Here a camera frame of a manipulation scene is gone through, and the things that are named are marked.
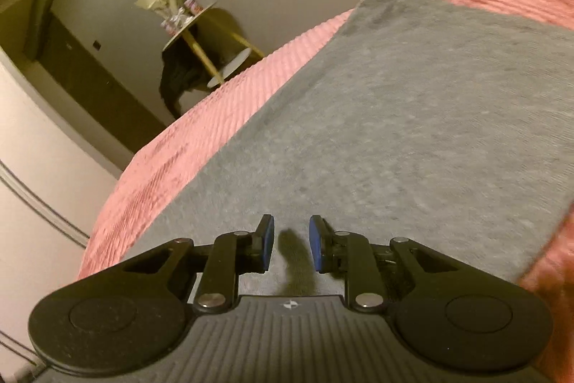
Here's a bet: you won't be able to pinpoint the white wardrobe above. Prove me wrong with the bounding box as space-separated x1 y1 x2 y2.
0 46 123 370

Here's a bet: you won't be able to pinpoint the dark hanging cloth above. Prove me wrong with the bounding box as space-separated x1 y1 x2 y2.
159 37 217 117

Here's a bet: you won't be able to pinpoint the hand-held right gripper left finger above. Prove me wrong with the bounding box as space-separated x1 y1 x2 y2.
119 214 275 316

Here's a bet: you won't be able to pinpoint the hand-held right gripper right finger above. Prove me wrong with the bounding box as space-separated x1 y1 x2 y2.
307 215 458 314

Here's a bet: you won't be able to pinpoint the dark wooden door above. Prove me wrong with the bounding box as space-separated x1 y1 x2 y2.
41 13 179 171

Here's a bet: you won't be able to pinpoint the grey pants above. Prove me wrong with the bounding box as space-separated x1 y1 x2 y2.
123 0 574 298

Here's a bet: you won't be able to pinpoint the round side table yellow legs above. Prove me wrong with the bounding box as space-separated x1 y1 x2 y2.
162 1 266 88

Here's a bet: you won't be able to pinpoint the pink ribbed bedspread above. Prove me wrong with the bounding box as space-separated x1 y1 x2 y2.
76 0 574 348

